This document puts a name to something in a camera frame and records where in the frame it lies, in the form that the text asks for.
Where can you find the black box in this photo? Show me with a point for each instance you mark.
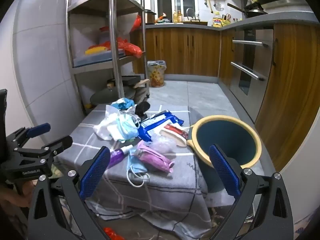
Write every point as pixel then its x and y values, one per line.
pixel 128 80

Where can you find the white tissue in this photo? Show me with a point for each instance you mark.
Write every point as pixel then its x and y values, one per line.
pixel 105 126

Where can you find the purple spray bottle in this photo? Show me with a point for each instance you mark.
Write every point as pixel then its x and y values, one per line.
pixel 117 155

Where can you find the steel oven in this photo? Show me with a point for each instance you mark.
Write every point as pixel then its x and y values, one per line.
pixel 250 55

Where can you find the grey kitchen countertop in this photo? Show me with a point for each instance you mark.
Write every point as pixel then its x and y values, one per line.
pixel 250 23

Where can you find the yellow packet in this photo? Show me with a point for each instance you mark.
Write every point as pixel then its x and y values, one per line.
pixel 96 50

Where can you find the blue face mask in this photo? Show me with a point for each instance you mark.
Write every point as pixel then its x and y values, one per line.
pixel 136 167
pixel 126 127

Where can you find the blue wet wipe packet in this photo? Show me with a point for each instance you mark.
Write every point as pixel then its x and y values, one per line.
pixel 152 126

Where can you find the purple packet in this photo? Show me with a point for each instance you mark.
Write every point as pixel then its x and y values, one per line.
pixel 152 158

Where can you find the person's left hand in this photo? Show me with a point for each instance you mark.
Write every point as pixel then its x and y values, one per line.
pixel 13 195

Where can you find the grey checked blanket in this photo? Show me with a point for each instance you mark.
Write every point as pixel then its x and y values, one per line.
pixel 160 187

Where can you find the metal faucet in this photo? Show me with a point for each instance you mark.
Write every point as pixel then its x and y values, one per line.
pixel 191 13

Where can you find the teal bin with yellow rim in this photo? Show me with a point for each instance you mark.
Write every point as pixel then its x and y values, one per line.
pixel 220 132

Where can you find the yellow snack bag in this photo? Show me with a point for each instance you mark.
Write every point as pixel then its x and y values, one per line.
pixel 217 22

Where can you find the blue tray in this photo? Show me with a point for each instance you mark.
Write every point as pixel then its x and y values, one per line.
pixel 95 60

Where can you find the blue crumpled cloth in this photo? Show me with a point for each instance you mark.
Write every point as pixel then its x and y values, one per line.
pixel 126 103

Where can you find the red and white packet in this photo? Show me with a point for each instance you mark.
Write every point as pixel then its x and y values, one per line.
pixel 172 130

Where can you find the black frying pan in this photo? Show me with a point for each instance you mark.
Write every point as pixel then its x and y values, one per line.
pixel 255 12

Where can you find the brown cooking pot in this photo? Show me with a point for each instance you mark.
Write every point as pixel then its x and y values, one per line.
pixel 150 17

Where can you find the jar covered with plastic bag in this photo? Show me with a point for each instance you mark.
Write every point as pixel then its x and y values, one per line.
pixel 156 76

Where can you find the yellow oil bottle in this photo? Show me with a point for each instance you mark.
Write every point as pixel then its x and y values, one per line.
pixel 178 17

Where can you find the clear plastic bag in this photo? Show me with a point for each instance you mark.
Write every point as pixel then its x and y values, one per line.
pixel 162 143

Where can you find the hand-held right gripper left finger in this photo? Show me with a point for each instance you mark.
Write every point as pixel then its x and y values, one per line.
pixel 95 172

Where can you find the metal shelf rack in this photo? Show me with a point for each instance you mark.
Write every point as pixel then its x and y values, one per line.
pixel 113 30

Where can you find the red wrapper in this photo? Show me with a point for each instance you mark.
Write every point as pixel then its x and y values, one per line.
pixel 112 233

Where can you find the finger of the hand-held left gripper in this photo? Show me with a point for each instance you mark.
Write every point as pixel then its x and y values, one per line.
pixel 58 143
pixel 37 129

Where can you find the dark round pan lid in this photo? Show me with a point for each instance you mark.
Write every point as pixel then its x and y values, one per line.
pixel 107 96

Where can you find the black object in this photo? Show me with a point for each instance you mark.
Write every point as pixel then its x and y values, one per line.
pixel 142 107

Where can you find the red plastic bag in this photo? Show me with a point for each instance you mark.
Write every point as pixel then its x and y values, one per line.
pixel 136 23
pixel 130 47

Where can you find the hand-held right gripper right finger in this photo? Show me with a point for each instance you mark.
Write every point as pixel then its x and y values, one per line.
pixel 225 172

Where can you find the wooden kitchen cabinet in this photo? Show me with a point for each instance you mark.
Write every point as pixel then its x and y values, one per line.
pixel 180 52

